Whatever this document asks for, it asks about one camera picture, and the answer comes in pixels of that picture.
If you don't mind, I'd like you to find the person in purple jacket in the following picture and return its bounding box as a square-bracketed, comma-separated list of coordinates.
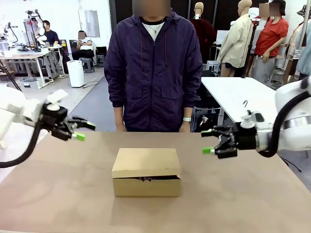
[104, 0, 204, 133]

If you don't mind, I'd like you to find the clear plastic storage bin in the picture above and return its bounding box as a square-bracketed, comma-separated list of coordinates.
[19, 77, 41, 89]

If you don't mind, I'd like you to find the black tripod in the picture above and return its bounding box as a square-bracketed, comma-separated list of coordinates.
[0, 60, 24, 92]

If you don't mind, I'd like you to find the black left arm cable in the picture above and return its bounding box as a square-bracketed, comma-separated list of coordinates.
[0, 121, 42, 169]

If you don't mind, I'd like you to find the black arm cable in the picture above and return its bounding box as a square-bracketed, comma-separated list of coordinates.
[0, 121, 42, 169]
[257, 93, 311, 158]

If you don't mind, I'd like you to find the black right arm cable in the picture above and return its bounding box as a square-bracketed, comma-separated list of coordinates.
[257, 93, 311, 158]

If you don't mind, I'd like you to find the mannequin in beige jacket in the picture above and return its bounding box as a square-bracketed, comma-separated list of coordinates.
[217, 0, 255, 78]

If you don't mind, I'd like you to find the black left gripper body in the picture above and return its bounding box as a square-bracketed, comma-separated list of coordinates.
[40, 104, 79, 142]

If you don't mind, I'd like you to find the white table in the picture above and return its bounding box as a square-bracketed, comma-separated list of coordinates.
[201, 76, 277, 123]

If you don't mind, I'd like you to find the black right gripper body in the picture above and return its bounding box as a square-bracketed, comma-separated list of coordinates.
[215, 122, 258, 160]

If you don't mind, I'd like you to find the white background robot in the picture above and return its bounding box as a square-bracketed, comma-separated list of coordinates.
[24, 9, 48, 53]

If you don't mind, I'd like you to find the white background desk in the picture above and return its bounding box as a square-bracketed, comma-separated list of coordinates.
[0, 46, 65, 88]

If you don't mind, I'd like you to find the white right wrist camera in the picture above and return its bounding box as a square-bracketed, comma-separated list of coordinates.
[240, 110, 265, 129]

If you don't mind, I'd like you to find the person's left hand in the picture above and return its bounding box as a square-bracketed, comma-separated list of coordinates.
[179, 120, 191, 133]

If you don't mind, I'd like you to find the seated person in dark shirt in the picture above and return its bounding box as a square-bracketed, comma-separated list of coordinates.
[42, 20, 64, 73]

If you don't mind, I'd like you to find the person's right forearm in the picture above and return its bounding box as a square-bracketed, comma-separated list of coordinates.
[113, 106, 125, 123]

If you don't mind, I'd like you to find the mannequin in dark red garment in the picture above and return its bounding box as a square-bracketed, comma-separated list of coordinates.
[189, 2, 217, 65]

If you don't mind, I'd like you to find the grey wall panel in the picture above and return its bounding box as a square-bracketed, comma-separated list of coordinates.
[78, 9, 101, 38]

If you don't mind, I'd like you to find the seated person in white shirt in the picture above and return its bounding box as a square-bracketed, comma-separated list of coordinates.
[72, 30, 95, 61]

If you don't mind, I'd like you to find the white air purifier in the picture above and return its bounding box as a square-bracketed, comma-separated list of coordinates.
[66, 60, 86, 88]

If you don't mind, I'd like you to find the brown cardboard box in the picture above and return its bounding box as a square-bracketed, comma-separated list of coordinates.
[111, 148, 182, 197]

